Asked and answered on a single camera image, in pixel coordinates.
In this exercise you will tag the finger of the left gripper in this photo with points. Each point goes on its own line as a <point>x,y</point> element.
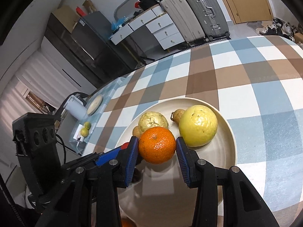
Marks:
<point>107,157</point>

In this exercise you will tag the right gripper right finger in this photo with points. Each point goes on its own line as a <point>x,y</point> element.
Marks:
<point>242,204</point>

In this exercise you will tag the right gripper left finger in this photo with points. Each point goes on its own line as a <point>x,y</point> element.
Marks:
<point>88,184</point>

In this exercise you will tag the red tomato round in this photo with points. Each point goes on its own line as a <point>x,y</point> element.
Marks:
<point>124,146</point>

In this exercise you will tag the orange mandarin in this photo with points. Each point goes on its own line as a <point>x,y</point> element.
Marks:
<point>126,222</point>
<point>157,145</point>

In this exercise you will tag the bumpy yellow-green citrus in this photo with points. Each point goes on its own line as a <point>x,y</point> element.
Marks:
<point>152,119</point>

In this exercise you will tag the brown kiwi left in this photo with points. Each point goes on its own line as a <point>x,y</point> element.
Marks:
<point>137,132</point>

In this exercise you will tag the brown kiwi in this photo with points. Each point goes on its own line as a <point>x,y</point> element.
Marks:
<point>176,115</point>
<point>137,132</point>

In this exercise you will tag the green lemon on side table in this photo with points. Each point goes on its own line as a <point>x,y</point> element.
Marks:
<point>84,132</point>

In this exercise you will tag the white power bank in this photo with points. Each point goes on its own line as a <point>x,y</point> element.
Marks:
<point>77,136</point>

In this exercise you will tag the small cream plate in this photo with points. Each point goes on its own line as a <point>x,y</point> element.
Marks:
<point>94,104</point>

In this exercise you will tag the teal checkered side tablecloth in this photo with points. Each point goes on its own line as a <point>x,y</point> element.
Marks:
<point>94,120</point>

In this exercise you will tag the brown kiwi right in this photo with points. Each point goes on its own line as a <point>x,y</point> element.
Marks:
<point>176,115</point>

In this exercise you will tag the black refrigerator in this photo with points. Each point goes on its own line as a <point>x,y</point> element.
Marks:
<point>89,49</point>

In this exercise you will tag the brown blue checkered tablecloth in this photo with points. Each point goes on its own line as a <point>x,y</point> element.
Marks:
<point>255,82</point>

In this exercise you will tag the white drawer desk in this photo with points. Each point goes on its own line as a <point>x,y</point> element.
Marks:
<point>159,24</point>

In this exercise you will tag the beige suitcase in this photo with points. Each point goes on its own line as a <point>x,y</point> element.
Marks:
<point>184,18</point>

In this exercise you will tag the silver suitcase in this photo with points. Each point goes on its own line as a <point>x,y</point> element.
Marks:
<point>210,17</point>

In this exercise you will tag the wooden door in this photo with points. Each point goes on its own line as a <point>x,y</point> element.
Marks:
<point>242,11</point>

